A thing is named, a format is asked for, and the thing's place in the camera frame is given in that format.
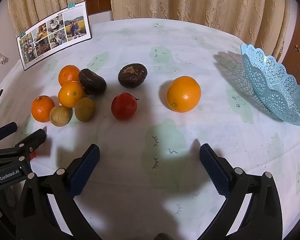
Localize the small orange with green stem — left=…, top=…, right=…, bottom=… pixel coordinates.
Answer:
left=58, top=81, right=85, bottom=108

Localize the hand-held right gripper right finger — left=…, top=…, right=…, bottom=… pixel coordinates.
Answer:
left=199, top=144, right=283, bottom=240

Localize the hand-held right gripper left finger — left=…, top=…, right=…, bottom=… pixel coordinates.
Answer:
left=16, top=144, right=102, bottom=240

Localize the tan round fruit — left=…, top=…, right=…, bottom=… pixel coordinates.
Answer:
left=74, top=97, right=96, bottom=122
left=49, top=105, right=73, bottom=127

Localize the dark brown round fruit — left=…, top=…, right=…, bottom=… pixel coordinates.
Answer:
left=118, top=63, right=148, bottom=88
left=78, top=68, right=107, bottom=96

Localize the large orange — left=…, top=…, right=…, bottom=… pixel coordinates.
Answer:
left=166, top=76, right=202, bottom=113

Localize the wide beige curtain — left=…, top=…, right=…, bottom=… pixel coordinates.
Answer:
left=109, top=0, right=291, bottom=61

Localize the narrow beige curtain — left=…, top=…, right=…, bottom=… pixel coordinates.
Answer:
left=7, top=0, right=84, bottom=31

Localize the red round fruit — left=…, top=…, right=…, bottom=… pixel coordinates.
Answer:
left=111, top=92, right=139, bottom=121

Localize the white patterned tablecloth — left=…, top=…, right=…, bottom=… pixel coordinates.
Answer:
left=0, top=17, right=300, bottom=240

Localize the light blue plastic basket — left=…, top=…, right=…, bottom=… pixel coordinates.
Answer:
left=240, top=43, right=300, bottom=126

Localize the photo collage poster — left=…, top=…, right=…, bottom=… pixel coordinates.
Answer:
left=17, top=1, right=92, bottom=71

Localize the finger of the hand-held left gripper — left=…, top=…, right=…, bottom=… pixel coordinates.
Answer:
left=14, top=128, right=47, bottom=159
left=0, top=122, right=18, bottom=143

